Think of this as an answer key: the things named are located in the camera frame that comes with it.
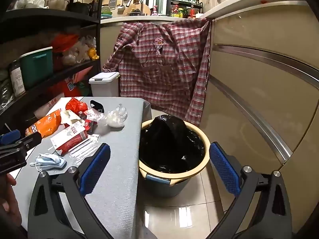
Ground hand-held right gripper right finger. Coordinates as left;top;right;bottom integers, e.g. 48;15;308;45
197;141;292;239

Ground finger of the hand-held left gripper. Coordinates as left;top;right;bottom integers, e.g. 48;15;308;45
0;132;42;155
0;129;22;145

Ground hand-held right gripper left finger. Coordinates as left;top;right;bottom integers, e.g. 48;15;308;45
27;143;115;239

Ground clear straws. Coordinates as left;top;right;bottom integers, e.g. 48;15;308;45
67;134;101;166

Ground orange snack packet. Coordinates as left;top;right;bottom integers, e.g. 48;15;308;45
25;110;63;139

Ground blue face mask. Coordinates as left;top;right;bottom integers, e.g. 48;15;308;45
30;153;67;172

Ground red white carton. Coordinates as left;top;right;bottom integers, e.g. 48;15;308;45
50;119;89;155

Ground black red snack packet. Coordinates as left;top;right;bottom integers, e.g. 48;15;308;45
81;108;102;134

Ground beige tissue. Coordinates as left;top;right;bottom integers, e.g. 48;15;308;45
60;110;81;125

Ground clear plastic bag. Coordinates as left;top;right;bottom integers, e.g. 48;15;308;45
106;112;125;128
115;104;128;117

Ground yellow rimmed grey trash bin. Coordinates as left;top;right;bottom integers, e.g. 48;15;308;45
138;118;211;198

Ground black bin liner bag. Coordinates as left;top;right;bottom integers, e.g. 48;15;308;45
140;115;206;174

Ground person's left hand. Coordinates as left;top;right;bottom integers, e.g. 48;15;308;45
0;173;23;227

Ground grey table mat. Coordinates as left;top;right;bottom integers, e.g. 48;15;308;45
11;97;146;239

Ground labelled jar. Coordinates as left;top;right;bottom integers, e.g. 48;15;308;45
9;60;27;97

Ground orange printed sack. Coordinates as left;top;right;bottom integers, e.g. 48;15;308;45
47;71;94;97

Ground teal storage box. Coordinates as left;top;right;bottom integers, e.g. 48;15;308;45
19;47;53;89

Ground green plastic bag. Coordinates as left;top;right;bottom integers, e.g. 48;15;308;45
76;82;91;96

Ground white lidded bin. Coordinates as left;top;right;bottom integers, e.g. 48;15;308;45
89;72;120;97

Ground beige kitchen cabinet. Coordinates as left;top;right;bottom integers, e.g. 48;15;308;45
100;0;319;239

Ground clear bags of food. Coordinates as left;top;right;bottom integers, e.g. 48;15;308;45
62;36;96;65

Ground red orange plastic bag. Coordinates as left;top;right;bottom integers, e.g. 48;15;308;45
51;33;80;53

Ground red plaid shirt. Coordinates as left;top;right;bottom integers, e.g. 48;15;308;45
102;17;212;127

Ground black shelf rack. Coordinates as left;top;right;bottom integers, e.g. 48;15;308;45
0;0;105;130

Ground dark cooking pot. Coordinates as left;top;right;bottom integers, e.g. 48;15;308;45
68;1;92;15

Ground green bowls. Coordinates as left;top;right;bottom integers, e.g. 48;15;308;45
101;5;113;19

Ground wooden cutting board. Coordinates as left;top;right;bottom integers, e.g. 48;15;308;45
126;0;151;17

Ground steel faucet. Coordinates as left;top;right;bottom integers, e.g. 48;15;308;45
127;0;144;15

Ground black spice rack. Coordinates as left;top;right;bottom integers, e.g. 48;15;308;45
170;0;203;18

